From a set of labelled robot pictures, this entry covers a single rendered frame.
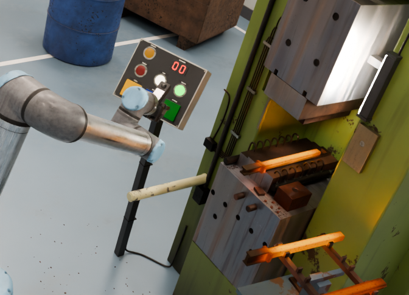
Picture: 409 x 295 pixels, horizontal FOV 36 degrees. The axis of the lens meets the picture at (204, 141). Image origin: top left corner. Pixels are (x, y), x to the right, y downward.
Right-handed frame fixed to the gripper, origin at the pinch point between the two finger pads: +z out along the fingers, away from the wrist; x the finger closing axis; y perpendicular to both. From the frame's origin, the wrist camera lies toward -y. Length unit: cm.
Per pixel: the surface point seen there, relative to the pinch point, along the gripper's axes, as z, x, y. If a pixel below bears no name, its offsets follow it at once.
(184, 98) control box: 7.5, 3.3, -6.3
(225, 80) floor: 279, -57, -39
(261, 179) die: 5.6, 48.7, 8.6
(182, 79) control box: 7.5, -1.0, -13.2
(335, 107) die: 3, 62, -30
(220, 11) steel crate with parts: 300, -96, -95
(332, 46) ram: -29, 54, -46
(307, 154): 25, 59, -9
